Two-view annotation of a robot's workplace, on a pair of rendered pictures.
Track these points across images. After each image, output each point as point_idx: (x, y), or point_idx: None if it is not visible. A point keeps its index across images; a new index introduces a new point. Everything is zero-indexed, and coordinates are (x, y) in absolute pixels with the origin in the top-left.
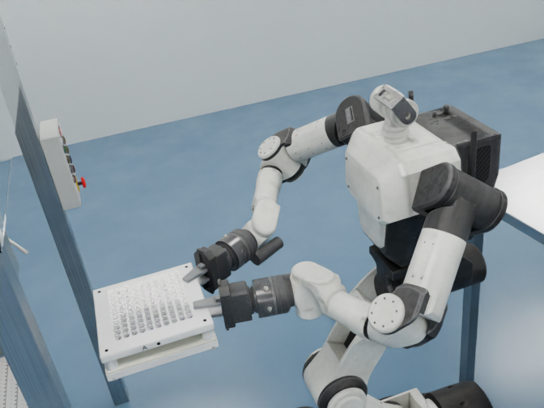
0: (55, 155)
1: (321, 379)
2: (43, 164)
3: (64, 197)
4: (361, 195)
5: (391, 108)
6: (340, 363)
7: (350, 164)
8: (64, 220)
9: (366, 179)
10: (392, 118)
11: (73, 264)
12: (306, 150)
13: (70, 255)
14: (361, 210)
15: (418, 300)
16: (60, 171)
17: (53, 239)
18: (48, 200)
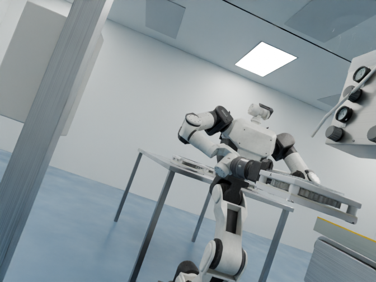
0: (94, 59)
1: (236, 249)
2: (88, 62)
3: (70, 116)
4: (252, 145)
5: (273, 111)
6: (241, 236)
7: (247, 132)
8: (53, 150)
9: (261, 137)
10: (268, 115)
11: (20, 228)
12: (203, 126)
13: (27, 211)
14: (243, 154)
15: (314, 173)
16: (85, 80)
17: (34, 178)
18: (65, 113)
